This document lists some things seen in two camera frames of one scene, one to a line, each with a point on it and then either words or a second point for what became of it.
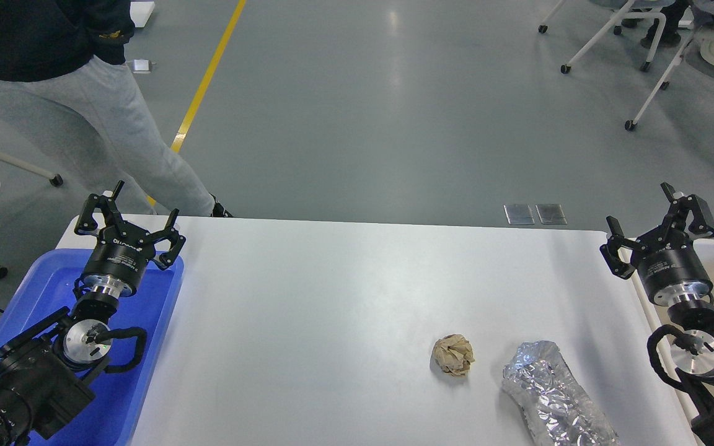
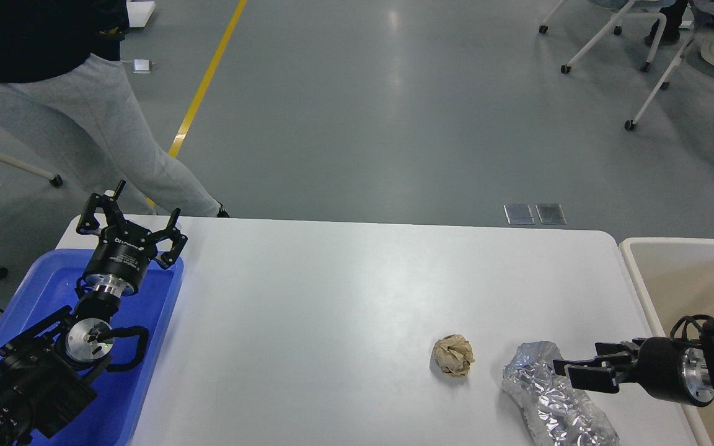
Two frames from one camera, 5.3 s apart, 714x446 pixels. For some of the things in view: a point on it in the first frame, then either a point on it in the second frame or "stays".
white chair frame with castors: [624, 15] stays
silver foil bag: [561, 412] stays
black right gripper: [670, 267] → [666, 368]
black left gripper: [119, 260] stays
